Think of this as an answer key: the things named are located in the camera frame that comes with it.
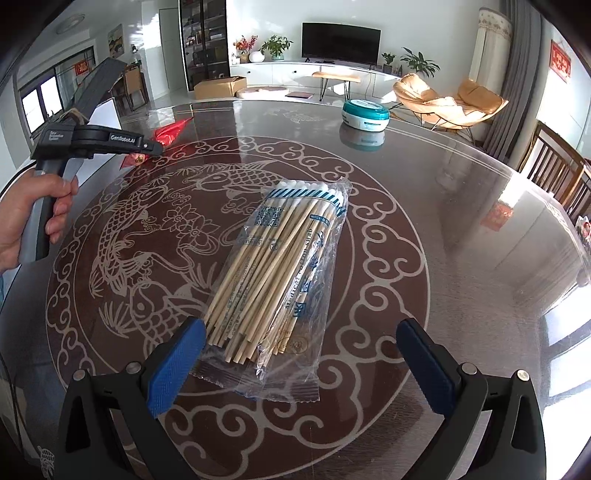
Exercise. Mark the wooden bench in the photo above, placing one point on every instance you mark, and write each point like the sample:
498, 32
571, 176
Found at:
334, 76

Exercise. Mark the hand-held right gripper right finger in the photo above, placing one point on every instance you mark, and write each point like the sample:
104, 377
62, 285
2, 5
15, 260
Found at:
425, 369

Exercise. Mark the dark glass display cabinet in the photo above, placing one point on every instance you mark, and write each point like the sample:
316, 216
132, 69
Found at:
203, 41

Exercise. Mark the white TV cabinet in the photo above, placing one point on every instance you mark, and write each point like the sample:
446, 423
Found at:
277, 74

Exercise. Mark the wooden dining chair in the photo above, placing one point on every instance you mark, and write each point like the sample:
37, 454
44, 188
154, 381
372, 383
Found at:
549, 157
579, 189

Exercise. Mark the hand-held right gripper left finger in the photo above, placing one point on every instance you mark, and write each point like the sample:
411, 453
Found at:
175, 364

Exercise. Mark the large leafy potted plant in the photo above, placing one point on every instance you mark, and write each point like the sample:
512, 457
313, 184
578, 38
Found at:
419, 62

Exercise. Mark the white round vase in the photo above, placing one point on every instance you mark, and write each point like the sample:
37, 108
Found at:
256, 57

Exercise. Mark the teal round tin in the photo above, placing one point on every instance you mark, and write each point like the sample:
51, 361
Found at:
364, 115

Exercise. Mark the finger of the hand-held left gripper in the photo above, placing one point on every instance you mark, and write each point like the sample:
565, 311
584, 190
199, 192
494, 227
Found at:
99, 90
152, 146

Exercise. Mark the balcony glass door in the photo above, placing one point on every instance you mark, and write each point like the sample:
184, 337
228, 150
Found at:
46, 97

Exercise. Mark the grey curtain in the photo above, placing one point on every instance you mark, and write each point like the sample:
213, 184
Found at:
519, 78

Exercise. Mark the red packet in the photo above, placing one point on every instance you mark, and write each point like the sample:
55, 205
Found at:
173, 131

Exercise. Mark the red flower arrangement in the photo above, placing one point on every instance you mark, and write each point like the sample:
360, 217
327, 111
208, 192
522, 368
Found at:
244, 46

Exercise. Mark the round ceiling lamp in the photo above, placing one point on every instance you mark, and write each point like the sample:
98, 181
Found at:
71, 24

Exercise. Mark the tan lounge chair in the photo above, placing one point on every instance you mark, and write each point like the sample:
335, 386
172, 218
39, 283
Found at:
415, 97
480, 106

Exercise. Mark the standing air conditioner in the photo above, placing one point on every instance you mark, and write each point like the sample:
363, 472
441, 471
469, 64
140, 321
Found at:
491, 50

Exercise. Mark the clutter on side table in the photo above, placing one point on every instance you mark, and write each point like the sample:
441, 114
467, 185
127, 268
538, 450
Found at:
584, 227

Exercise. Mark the small potted plant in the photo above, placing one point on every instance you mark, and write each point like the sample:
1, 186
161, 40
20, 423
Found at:
388, 60

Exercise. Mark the brown cardboard box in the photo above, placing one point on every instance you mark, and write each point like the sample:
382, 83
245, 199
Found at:
219, 87

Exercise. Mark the red wall hanging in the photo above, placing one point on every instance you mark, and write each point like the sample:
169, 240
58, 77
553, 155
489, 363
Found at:
560, 61

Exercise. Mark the black television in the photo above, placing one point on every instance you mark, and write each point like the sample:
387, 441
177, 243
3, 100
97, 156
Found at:
341, 41

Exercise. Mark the framed painting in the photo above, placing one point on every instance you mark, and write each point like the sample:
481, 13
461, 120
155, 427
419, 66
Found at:
115, 40

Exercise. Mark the person's left hand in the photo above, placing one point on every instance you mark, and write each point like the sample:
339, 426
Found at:
27, 217

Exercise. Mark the bushy green potted plant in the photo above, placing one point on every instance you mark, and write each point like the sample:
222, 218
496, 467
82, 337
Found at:
276, 46

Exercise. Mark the cotton swab packet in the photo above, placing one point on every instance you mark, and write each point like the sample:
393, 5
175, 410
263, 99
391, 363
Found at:
277, 258

